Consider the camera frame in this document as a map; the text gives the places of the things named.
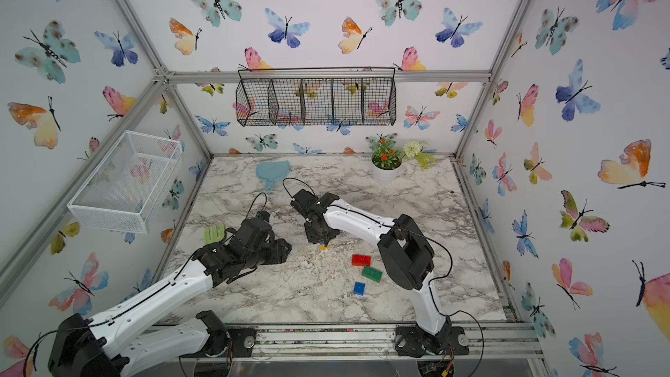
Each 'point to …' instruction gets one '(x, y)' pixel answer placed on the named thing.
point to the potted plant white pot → (386, 161)
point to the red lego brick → (359, 260)
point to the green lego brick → (372, 273)
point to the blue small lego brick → (359, 288)
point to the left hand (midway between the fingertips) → (285, 246)
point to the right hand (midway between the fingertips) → (320, 234)
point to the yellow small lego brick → (322, 246)
